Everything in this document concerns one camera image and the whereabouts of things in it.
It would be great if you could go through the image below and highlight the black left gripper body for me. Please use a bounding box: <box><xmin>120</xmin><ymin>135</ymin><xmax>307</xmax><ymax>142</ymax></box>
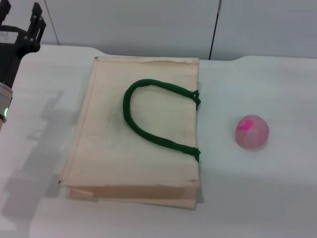
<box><xmin>0</xmin><ymin>24</ymin><xmax>42</xmax><ymax>90</ymax></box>

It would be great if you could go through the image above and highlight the cream handbag with green handles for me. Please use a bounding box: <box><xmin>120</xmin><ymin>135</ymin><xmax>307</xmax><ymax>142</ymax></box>
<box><xmin>58</xmin><ymin>56</ymin><xmax>202</xmax><ymax>211</ymax></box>

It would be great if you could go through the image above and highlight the thin dark vertical cable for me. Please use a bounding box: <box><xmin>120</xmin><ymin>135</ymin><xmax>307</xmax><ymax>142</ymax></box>
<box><xmin>209</xmin><ymin>0</ymin><xmax>222</xmax><ymax>60</ymax></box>

